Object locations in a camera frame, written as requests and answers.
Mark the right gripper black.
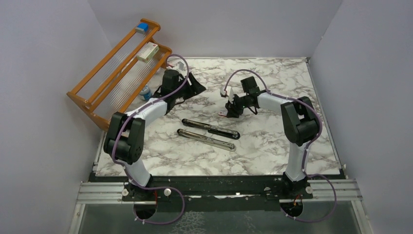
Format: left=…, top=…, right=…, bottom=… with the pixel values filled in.
left=225, top=93, right=249, bottom=118

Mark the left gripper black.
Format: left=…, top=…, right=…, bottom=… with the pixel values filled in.
left=173, top=73, right=206, bottom=100

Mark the black stapler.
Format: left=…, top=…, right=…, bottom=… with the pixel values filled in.
left=181, top=118, right=241, bottom=140

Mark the red white staple box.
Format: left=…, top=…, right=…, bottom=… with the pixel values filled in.
left=218, top=110, right=228, bottom=117

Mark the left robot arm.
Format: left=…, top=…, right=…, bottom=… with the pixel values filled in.
left=103, top=69, right=206, bottom=200

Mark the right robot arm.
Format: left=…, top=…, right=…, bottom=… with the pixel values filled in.
left=220, top=77, right=322, bottom=198

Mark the blue white jar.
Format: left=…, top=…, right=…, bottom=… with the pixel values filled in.
left=139, top=85, right=152, bottom=101

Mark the white red box on shelf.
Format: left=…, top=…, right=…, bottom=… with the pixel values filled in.
left=136, top=42, right=159, bottom=63

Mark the blue grey eraser block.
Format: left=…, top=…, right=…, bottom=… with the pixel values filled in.
left=134, top=22, right=149, bottom=35

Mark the orange wooden shelf rack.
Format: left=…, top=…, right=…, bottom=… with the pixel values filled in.
left=67, top=18, right=172, bottom=131

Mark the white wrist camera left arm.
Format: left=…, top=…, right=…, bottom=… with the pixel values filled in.
left=167, top=61, right=187, bottom=77

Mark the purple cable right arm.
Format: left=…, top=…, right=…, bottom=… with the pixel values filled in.
left=223, top=69, right=338, bottom=223

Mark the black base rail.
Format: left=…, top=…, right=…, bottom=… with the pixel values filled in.
left=79, top=175, right=362, bottom=214

